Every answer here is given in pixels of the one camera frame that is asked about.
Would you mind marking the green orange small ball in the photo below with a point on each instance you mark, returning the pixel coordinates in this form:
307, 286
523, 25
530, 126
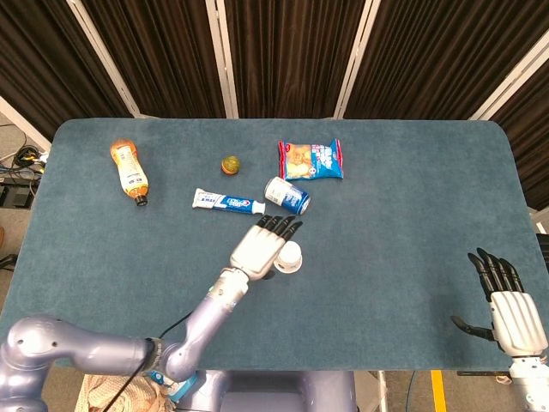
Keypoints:
231, 165

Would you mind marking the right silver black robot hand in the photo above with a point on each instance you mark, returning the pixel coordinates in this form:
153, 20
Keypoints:
514, 322

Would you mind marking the black power box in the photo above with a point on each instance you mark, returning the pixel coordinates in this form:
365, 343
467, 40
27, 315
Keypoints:
15, 193

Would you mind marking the blue white drink can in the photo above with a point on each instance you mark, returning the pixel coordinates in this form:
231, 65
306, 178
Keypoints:
285, 195

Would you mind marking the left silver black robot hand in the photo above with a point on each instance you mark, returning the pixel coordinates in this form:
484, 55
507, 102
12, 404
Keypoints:
257, 251

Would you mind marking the blue snack bag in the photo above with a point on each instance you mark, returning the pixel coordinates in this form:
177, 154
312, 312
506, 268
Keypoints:
311, 159

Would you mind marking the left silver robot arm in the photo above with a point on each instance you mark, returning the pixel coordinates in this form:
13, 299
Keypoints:
201, 317

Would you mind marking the silver robot torso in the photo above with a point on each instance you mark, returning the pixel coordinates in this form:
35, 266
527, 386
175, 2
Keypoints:
274, 395

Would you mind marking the blue white toothpaste tube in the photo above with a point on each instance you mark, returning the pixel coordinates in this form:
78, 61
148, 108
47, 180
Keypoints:
227, 201

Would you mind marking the dark brown curtain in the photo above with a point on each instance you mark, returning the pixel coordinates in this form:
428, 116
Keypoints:
291, 51

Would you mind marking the white frame post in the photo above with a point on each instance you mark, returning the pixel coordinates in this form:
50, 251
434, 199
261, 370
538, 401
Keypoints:
223, 64
103, 51
356, 56
510, 75
21, 122

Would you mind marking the beige woven cloth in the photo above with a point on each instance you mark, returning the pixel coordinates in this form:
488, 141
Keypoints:
103, 390

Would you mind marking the blue-grey carpeted table top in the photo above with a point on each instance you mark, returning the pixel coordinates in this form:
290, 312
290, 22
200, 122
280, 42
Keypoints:
386, 257

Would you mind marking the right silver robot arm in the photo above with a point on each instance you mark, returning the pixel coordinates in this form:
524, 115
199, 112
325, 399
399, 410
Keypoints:
529, 382

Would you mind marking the orange drink bottle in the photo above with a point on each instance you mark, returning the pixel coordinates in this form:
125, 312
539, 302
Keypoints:
128, 169

